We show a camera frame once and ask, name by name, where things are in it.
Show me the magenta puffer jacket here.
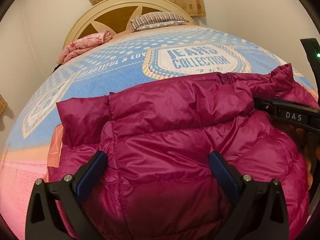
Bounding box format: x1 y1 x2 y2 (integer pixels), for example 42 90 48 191
48 64 317 239

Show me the person's right hand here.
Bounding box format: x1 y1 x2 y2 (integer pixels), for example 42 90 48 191
304 132 319 189

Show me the woven basket at left edge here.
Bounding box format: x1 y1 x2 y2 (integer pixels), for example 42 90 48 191
0 95 8 115

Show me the blue pink printed bedspread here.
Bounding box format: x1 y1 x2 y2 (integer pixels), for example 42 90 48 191
0 24 316 233

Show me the grey striped pillow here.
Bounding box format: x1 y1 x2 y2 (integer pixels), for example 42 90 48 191
130 11 189 31

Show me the pink floral folded blanket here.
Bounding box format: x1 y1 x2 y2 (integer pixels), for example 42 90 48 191
57 30 112 64

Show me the cream wooden headboard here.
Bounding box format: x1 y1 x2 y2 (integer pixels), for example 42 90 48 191
64 0 195 46

